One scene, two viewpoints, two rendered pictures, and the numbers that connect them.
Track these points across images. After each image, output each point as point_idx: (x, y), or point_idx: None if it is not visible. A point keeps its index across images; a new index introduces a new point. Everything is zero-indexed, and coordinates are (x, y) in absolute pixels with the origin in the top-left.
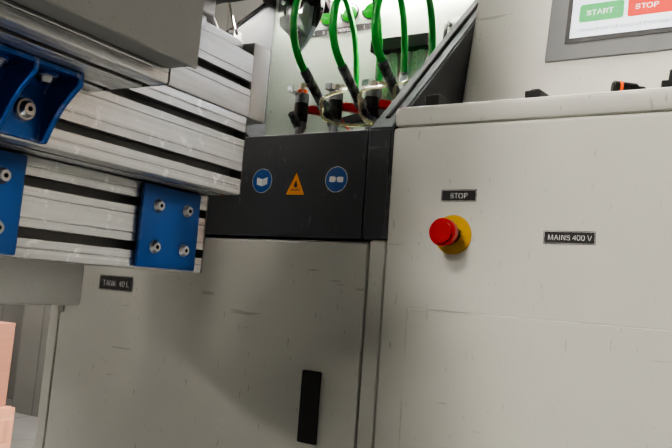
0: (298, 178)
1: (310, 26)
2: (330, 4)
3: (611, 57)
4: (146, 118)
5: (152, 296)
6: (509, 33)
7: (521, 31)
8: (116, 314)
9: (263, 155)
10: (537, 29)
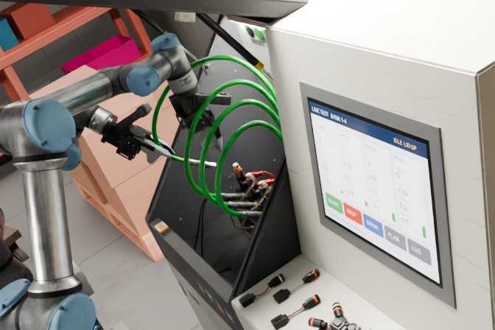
0: (219, 305)
1: (216, 139)
2: (227, 100)
3: (345, 240)
4: None
5: (207, 314)
6: (303, 189)
7: (307, 191)
8: (202, 311)
9: (203, 283)
10: (313, 195)
